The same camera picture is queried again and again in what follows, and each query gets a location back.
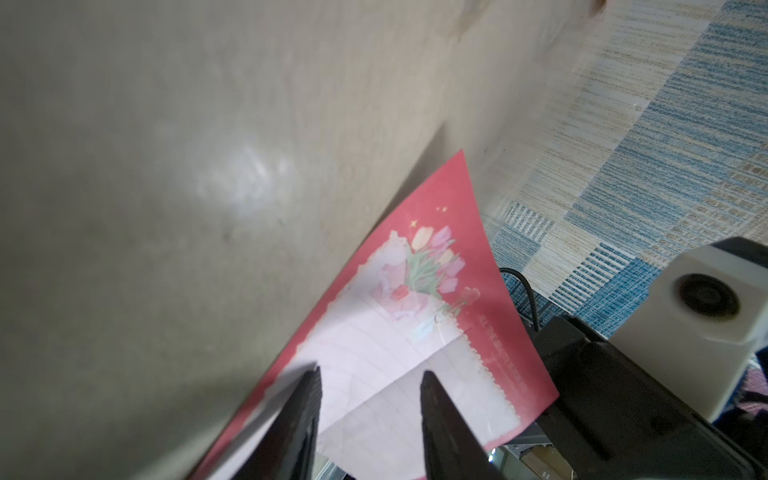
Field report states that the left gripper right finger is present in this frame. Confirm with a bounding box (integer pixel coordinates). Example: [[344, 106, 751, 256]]
[[420, 370, 503, 480]]

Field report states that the pink red letter card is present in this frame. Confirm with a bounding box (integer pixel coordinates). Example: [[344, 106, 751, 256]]
[[194, 154, 558, 479]]

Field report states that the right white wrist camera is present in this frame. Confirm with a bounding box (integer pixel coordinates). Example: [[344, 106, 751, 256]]
[[610, 237, 767, 421]]

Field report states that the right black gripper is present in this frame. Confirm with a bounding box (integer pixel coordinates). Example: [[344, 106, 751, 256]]
[[533, 316, 767, 479]]

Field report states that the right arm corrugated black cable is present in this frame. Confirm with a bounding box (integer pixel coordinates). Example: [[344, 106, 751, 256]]
[[499, 267, 542, 332]]

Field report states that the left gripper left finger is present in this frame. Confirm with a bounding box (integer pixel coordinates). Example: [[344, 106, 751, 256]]
[[233, 367, 322, 480]]

